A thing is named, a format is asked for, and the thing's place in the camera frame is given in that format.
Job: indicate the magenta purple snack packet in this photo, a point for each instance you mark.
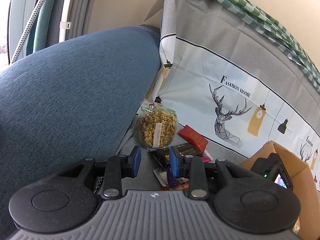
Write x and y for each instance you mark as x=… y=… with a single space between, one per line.
x=206 y=157

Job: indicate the round puffed grain snack bag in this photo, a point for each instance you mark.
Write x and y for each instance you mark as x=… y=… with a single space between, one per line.
x=156 y=127

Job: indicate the grey window curtain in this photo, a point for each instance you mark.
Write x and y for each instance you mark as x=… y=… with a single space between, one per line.
x=33 y=25

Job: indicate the green checkered cloth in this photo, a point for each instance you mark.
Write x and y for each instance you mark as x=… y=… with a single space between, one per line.
x=275 y=32

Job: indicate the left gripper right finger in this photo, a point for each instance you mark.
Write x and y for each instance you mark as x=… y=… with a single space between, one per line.
x=190 y=168

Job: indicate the open cardboard box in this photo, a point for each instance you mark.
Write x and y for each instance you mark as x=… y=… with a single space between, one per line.
x=303 y=186

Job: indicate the dark brown chocolate bar packet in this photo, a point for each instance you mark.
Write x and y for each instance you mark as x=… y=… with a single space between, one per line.
x=162 y=155

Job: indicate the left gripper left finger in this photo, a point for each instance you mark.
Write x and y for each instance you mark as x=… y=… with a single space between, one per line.
x=117 y=168

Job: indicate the purple Alpenliebe candy packet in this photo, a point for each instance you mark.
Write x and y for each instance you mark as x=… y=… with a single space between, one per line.
x=176 y=183

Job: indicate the small red cake packet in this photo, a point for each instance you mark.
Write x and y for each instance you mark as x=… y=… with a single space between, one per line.
x=194 y=138

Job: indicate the deer print sofa cover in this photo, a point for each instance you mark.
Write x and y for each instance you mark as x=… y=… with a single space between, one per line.
x=232 y=84

